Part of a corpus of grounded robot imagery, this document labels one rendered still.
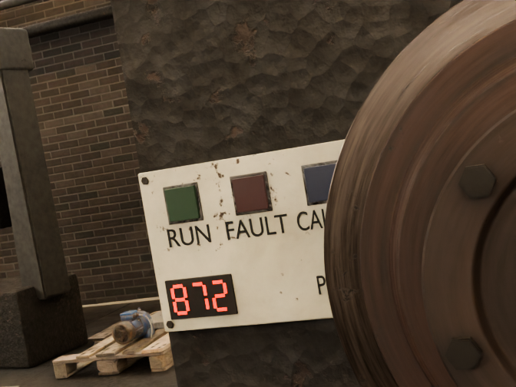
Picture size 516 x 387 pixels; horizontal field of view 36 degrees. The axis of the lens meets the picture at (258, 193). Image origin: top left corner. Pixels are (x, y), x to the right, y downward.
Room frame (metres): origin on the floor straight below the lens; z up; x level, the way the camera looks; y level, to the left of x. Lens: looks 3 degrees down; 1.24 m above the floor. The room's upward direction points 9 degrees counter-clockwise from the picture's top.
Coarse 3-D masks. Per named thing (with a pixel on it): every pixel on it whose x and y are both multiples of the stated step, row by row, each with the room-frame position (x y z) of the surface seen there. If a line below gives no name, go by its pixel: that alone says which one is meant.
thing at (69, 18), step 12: (12, 0) 7.42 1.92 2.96; (24, 0) 7.38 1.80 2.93; (36, 0) 7.36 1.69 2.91; (84, 12) 7.38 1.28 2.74; (96, 12) 7.33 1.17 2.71; (108, 12) 7.28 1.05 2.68; (36, 24) 7.58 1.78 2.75; (48, 24) 7.51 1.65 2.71; (60, 24) 7.47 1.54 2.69; (72, 24) 7.43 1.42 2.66; (84, 24) 7.42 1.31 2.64; (36, 36) 7.62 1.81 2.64
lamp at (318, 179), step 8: (304, 168) 0.82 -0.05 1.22; (312, 168) 0.81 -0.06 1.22; (320, 168) 0.81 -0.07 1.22; (328, 168) 0.81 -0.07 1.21; (312, 176) 0.81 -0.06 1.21; (320, 176) 0.81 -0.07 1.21; (328, 176) 0.81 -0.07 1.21; (312, 184) 0.81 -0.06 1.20; (320, 184) 0.81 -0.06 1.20; (328, 184) 0.81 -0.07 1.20; (312, 192) 0.81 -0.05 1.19; (320, 192) 0.81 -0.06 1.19; (328, 192) 0.81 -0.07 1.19; (312, 200) 0.82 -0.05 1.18; (320, 200) 0.81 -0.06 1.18
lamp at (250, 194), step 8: (256, 176) 0.84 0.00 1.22; (240, 184) 0.84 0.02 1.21; (248, 184) 0.84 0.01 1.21; (256, 184) 0.84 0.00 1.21; (264, 184) 0.83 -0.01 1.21; (240, 192) 0.84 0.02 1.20; (248, 192) 0.84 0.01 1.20; (256, 192) 0.84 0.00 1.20; (264, 192) 0.83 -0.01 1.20; (240, 200) 0.84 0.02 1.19; (248, 200) 0.84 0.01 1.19; (256, 200) 0.84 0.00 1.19; (264, 200) 0.83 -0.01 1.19; (240, 208) 0.84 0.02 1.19; (248, 208) 0.84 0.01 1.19; (256, 208) 0.84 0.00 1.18; (264, 208) 0.83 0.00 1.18
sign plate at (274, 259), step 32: (224, 160) 0.85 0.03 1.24; (256, 160) 0.84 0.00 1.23; (288, 160) 0.83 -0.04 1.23; (320, 160) 0.82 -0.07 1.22; (160, 192) 0.88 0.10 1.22; (224, 192) 0.85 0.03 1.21; (288, 192) 0.83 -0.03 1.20; (160, 224) 0.88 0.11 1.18; (192, 224) 0.87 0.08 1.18; (224, 224) 0.86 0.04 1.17; (256, 224) 0.84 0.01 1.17; (288, 224) 0.83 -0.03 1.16; (320, 224) 0.82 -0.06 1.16; (160, 256) 0.89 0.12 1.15; (192, 256) 0.87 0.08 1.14; (224, 256) 0.86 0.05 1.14; (256, 256) 0.85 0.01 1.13; (288, 256) 0.83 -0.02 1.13; (320, 256) 0.82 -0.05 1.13; (160, 288) 0.89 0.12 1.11; (192, 288) 0.87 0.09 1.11; (256, 288) 0.85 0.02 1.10; (288, 288) 0.84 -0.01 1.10; (320, 288) 0.82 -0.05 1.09; (192, 320) 0.88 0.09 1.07; (224, 320) 0.86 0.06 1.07; (256, 320) 0.85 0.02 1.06; (288, 320) 0.84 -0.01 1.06
